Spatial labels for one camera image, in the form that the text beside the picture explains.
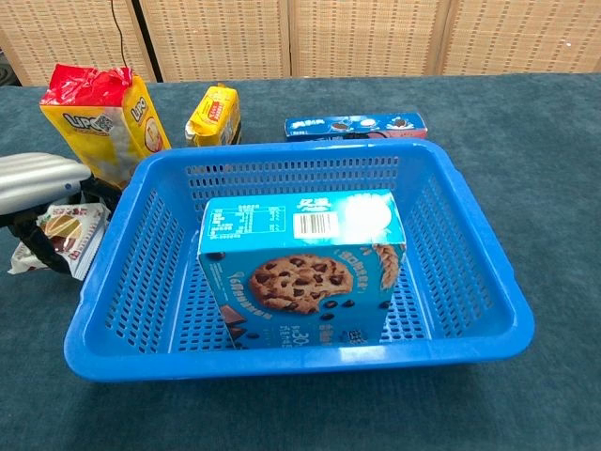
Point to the long blue sandwich cookie box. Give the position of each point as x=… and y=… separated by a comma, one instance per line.
x=324, y=124

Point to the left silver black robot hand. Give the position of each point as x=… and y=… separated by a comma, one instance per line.
x=33, y=181

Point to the bamboo folding screen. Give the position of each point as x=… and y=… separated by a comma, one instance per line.
x=375, y=37

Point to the small yellow biscuit pack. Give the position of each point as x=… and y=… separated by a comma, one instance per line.
x=213, y=113

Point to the blue perforated plastic basket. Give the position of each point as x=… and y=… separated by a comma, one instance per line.
x=422, y=282

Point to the blue chocolate chip cookie box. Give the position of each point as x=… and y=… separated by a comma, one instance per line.
x=300, y=282

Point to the large yellow red snack bag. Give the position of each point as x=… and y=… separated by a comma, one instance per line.
x=94, y=136

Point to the teal carpet table cover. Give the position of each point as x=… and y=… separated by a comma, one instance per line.
x=300, y=418

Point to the black tripod stand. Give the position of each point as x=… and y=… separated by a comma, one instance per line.
x=148, y=47

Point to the small white bread snack packet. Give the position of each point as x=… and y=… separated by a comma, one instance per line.
x=70, y=230

